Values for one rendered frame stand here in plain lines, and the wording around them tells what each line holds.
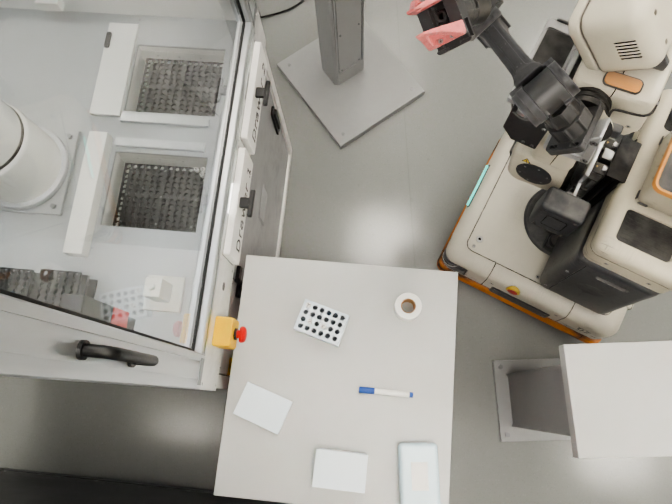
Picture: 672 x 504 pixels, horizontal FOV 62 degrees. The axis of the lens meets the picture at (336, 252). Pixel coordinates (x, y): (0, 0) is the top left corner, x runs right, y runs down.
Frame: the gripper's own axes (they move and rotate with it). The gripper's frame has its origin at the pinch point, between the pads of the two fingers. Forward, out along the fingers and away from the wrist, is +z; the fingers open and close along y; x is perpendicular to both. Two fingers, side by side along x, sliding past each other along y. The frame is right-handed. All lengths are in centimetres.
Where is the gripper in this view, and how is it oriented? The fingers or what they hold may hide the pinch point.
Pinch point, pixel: (417, 22)
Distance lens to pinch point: 88.6
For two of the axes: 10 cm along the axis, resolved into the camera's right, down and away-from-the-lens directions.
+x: 6.9, -1.6, -7.0
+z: -6.0, 4.1, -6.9
